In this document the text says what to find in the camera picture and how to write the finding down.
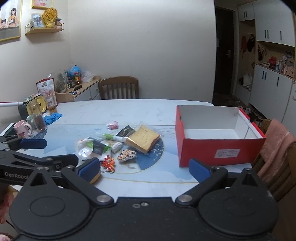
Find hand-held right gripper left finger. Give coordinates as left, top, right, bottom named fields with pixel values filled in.
left=22, top=158, right=115, bottom=207

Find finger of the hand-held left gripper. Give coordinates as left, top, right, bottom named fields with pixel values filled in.
left=0, top=136, right=48, bottom=151
left=43, top=154, right=79, bottom=172

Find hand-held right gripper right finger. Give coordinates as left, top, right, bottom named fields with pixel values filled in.
left=175, top=158, right=270, bottom=207

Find red cardboard shoe box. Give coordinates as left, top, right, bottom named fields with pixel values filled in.
left=175, top=105, right=267, bottom=168

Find orange red keychain toy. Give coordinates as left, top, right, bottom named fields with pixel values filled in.
left=101, top=156, right=115, bottom=173

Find dark green packet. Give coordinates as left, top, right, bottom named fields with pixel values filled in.
left=89, top=137, right=110, bottom=155

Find white orange packet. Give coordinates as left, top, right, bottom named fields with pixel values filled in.
left=77, top=138, right=93, bottom=147

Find bag of cotton swabs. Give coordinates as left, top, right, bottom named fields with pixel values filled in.
left=105, top=141, right=124, bottom=153

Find white green glue tube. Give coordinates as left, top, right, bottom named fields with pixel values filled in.
left=95, top=132, right=129, bottom=142

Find striped cartoon charm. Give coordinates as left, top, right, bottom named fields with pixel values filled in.
left=117, top=149, right=137, bottom=161

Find black foil packet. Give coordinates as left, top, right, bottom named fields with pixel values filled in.
left=116, top=125, right=136, bottom=138

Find pink mug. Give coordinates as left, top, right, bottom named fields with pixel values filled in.
left=13, top=120, right=33, bottom=139

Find pale green mug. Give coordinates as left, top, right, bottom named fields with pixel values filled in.
left=26, top=114, right=37, bottom=129

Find blue printed table mat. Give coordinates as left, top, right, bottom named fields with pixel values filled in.
left=0, top=123, right=253, bottom=186

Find tall glass mug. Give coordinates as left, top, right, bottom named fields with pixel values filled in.
left=26, top=101, right=48, bottom=133

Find blue cloth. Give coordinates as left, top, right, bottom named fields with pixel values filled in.
left=44, top=113, right=63, bottom=126

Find dark box with yellow lid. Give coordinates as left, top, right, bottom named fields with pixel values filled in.
left=18, top=94, right=45, bottom=121

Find glass of tea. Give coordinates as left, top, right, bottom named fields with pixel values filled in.
left=46, top=93, right=58, bottom=114

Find small light wooden chair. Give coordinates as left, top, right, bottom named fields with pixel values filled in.
left=55, top=91, right=75, bottom=104

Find red snack bag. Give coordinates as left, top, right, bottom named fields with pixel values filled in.
left=36, top=78, right=57, bottom=107

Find clear bag of greens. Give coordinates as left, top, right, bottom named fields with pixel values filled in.
left=55, top=72, right=68, bottom=93

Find white sideboard with wooden top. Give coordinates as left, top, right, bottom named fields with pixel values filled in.
left=55, top=75, right=102, bottom=102

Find pink towel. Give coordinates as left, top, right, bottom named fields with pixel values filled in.
left=257, top=119, right=293, bottom=183

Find blue ball-shaped container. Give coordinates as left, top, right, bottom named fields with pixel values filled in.
left=69, top=65, right=82, bottom=78

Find wooden chair with towel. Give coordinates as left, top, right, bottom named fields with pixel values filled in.
left=253, top=119, right=296, bottom=202

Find crumpled clear plastic bag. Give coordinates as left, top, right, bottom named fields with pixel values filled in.
left=81, top=70, right=96, bottom=83

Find brown wooden dining chair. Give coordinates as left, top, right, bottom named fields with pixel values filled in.
left=98, top=76, right=139, bottom=100

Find white tote bag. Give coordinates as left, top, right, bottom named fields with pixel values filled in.
left=242, top=72, right=253, bottom=87

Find white lower cabinet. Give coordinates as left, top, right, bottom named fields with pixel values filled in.
left=248, top=64, right=294, bottom=116

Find white cabinet with stickers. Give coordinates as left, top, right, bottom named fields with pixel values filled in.
left=281, top=81, right=296, bottom=130

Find dark entrance door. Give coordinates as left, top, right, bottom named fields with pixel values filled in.
left=215, top=7, right=237, bottom=100

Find golden flower ornament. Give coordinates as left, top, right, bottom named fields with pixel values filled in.
left=42, top=8, right=58, bottom=29

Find hanging dark ornaments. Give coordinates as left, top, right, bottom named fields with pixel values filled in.
left=257, top=46, right=266, bottom=62

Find orange red hanging bag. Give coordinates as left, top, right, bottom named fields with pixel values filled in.
left=240, top=36, right=247, bottom=58

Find black hanging bag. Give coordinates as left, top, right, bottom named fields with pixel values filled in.
left=247, top=34, right=255, bottom=52

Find gold framed picture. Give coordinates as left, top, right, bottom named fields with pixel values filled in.
left=31, top=0, right=53, bottom=10

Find white upper cabinets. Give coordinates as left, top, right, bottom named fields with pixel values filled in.
left=237, top=0, right=296, bottom=47

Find wooden wall shelf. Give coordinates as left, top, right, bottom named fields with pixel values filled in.
left=25, top=22, right=65, bottom=36

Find small photo frame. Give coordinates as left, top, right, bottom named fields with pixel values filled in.
left=31, top=13, right=43, bottom=29

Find wall poster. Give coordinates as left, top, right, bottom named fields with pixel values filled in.
left=0, top=0, right=23, bottom=42

